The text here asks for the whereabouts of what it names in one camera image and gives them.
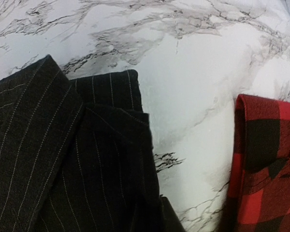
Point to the red black plaid shirt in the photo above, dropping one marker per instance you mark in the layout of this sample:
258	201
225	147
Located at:
258	197

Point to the black pinstripe folded shirt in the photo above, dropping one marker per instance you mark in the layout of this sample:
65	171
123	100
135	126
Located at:
76	155

